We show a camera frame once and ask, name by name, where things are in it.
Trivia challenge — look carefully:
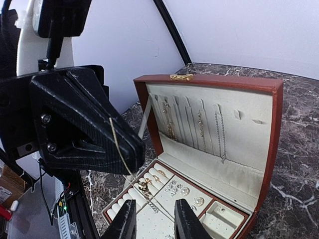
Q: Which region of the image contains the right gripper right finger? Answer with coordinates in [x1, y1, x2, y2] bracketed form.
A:
[174, 199, 211, 239]

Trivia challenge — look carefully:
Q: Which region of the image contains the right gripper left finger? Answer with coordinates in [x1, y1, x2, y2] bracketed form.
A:
[101, 200, 137, 239]

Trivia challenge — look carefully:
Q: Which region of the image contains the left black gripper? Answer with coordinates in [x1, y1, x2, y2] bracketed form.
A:
[0, 65, 145, 174]

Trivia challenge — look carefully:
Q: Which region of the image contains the thin gold chain necklace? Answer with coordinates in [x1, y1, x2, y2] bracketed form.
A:
[109, 117, 160, 214]

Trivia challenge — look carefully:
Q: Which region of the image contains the red jewelry tray insert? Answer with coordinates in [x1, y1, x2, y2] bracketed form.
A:
[102, 160, 249, 239]

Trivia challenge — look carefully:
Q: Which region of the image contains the red wooden jewelry box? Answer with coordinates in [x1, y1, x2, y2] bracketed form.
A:
[101, 73, 285, 239]

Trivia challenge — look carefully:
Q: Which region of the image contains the grey slotted cable duct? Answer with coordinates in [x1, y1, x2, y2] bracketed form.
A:
[52, 178, 71, 239]

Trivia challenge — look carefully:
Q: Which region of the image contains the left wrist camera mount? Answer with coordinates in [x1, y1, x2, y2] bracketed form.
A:
[0, 0, 91, 79]

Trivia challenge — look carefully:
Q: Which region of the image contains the left black frame post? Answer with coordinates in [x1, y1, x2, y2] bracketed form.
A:
[153, 0, 192, 65]

